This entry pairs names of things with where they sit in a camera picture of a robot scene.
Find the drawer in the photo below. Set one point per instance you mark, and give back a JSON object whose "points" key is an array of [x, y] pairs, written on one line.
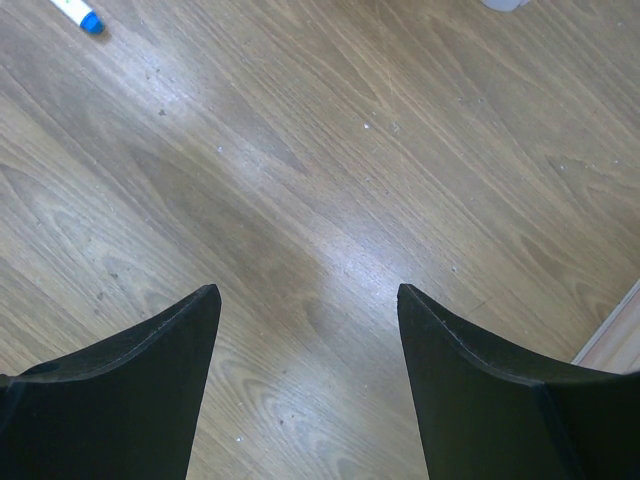
{"points": [[504, 5]]}

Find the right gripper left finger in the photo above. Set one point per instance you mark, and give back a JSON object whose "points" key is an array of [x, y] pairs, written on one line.
{"points": [[125, 407]]}

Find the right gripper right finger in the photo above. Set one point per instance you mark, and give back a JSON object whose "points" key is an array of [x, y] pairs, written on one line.
{"points": [[490, 409]]}

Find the blue capped white marker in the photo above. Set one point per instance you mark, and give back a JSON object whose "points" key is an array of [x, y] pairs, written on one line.
{"points": [[81, 14]]}

